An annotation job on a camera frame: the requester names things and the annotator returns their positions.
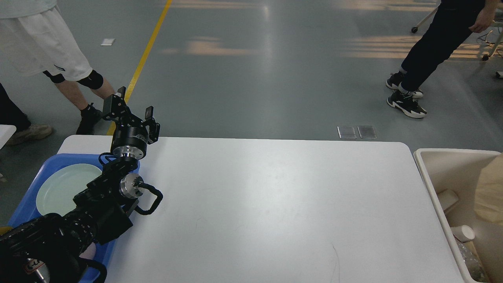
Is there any green plate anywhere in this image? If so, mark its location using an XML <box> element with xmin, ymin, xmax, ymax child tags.
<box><xmin>36</xmin><ymin>164</ymin><xmax>102</xmax><ymax>216</ymax></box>

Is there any white chair frame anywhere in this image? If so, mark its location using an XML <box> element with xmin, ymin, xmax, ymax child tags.
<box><xmin>411</xmin><ymin>6</ymin><xmax>503</xmax><ymax>62</ymax></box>

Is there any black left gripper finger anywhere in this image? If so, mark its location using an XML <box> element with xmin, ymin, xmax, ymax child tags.
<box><xmin>102</xmin><ymin>86</ymin><xmax>136</xmax><ymax>127</ymax></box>
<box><xmin>143</xmin><ymin>106</ymin><xmax>160</xmax><ymax>144</ymax></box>

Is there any white side table corner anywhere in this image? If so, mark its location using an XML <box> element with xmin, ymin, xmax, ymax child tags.
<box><xmin>0</xmin><ymin>124</ymin><xmax>16</xmax><ymax>149</ymax></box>

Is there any white paper cup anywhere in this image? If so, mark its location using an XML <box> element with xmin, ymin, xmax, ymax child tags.
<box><xmin>437</xmin><ymin>189</ymin><xmax>459</xmax><ymax>212</ymax></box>

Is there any person in white shirt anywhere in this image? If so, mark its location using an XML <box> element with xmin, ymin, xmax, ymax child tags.
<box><xmin>0</xmin><ymin>0</ymin><xmax>115</xmax><ymax>135</ymax></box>

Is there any dark teal mug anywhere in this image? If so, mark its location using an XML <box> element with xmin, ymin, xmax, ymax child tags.
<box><xmin>0</xmin><ymin>226</ymin><xmax>12</xmax><ymax>235</ymax></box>

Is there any pink mug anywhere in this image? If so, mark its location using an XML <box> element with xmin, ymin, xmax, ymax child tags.
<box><xmin>79</xmin><ymin>243</ymin><xmax>97</xmax><ymax>260</ymax></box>

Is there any person at left edge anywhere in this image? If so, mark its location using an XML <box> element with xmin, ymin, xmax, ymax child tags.
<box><xmin>0</xmin><ymin>85</ymin><xmax>53</xmax><ymax>146</ymax></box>

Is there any blue plastic tray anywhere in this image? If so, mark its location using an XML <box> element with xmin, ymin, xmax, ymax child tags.
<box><xmin>7</xmin><ymin>154</ymin><xmax>141</xmax><ymax>283</ymax></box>

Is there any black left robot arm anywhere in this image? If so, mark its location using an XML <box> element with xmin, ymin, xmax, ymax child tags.
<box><xmin>0</xmin><ymin>86</ymin><xmax>163</xmax><ymax>283</ymax></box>

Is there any small paper cup in bin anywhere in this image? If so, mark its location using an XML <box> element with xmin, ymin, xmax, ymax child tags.
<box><xmin>450</xmin><ymin>224</ymin><xmax>475</xmax><ymax>243</ymax></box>

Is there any person in dark jeans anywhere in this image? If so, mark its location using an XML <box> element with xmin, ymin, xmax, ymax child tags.
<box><xmin>386</xmin><ymin>0</ymin><xmax>500</xmax><ymax>119</ymax></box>

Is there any floor metal plate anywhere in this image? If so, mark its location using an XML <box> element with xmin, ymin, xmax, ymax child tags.
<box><xmin>337</xmin><ymin>126</ymin><xmax>357</xmax><ymax>140</ymax></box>
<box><xmin>357</xmin><ymin>125</ymin><xmax>377</xmax><ymax>139</ymax></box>

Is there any right floor metal plate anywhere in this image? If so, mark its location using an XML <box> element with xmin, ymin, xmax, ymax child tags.
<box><xmin>357</xmin><ymin>125</ymin><xmax>377</xmax><ymax>139</ymax></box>

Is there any brown paper bag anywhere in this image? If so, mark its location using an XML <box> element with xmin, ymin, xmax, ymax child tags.
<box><xmin>473</xmin><ymin>154</ymin><xmax>503</xmax><ymax>226</ymax></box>

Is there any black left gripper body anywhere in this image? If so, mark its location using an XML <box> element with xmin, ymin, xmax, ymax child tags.
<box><xmin>111</xmin><ymin>123</ymin><xmax>148</xmax><ymax>160</ymax></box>

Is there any beige plastic bin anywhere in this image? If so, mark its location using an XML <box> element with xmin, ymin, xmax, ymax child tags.
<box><xmin>414</xmin><ymin>148</ymin><xmax>503</xmax><ymax>283</ymax></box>

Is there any clear plastic wrapper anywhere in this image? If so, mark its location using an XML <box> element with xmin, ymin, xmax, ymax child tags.
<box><xmin>455</xmin><ymin>238</ymin><xmax>488</xmax><ymax>282</ymax></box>

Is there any left floor metal plate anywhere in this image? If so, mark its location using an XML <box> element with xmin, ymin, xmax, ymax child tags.
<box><xmin>337</xmin><ymin>126</ymin><xmax>357</xmax><ymax>140</ymax></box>

